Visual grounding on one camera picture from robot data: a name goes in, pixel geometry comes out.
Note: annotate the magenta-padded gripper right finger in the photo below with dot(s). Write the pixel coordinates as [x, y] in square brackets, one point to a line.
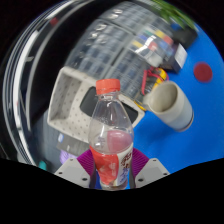
[151, 171]

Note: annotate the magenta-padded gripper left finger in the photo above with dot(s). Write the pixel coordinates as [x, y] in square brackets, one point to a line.
[71, 171]

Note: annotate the clear bottle with red cap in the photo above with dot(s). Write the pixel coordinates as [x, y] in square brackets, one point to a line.
[111, 143]

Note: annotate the tall black carton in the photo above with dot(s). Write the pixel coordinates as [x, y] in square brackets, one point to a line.
[71, 145]

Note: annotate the white perforated storage tray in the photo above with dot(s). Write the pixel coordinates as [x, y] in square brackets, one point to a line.
[66, 106]

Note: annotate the grey ceramic cup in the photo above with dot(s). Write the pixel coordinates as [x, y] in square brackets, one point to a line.
[176, 110]

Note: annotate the black rectangular pouch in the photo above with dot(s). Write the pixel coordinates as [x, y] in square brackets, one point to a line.
[87, 101]

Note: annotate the yellow multimeter with red leads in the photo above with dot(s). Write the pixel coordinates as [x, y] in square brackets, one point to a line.
[156, 78]

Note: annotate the black overhead shelf unit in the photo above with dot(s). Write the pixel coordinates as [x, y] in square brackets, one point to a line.
[43, 66]

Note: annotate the flat round red coaster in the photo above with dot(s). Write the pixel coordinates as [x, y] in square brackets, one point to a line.
[203, 72]

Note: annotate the black box with white label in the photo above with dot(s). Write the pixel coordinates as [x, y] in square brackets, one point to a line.
[176, 58]

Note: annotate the clear organizer with coloured parts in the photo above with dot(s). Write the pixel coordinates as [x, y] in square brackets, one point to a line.
[151, 46]

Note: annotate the flat black case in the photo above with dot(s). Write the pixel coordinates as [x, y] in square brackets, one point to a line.
[186, 35]

